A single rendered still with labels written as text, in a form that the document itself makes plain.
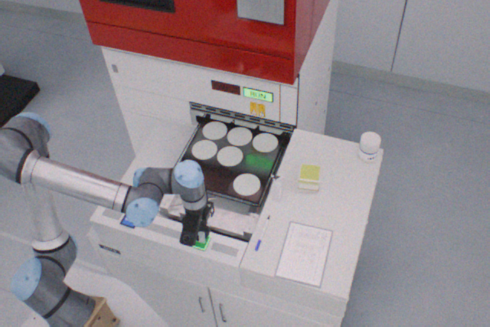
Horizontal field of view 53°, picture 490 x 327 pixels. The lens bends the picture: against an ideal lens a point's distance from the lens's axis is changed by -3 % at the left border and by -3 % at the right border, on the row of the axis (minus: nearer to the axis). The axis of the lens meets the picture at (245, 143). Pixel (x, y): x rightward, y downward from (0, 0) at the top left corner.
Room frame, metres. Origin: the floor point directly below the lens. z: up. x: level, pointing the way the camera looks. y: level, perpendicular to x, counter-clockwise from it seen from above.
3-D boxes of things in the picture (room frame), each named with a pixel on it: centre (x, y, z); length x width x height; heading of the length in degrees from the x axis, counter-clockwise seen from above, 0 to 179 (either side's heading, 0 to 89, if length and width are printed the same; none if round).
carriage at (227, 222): (1.00, 0.15, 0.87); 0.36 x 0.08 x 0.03; 67
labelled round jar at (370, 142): (1.16, -0.45, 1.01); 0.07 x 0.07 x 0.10
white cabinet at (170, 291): (1.08, 0.05, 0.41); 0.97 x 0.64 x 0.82; 67
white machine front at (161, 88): (1.49, 0.17, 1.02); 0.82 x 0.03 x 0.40; 67
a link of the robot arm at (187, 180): (0.86, 0.16, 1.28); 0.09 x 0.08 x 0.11; 85
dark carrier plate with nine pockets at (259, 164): (1.26, 0.06, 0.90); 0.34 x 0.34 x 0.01; 67
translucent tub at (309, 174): (1.05, -0.22, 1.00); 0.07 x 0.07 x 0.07; 76
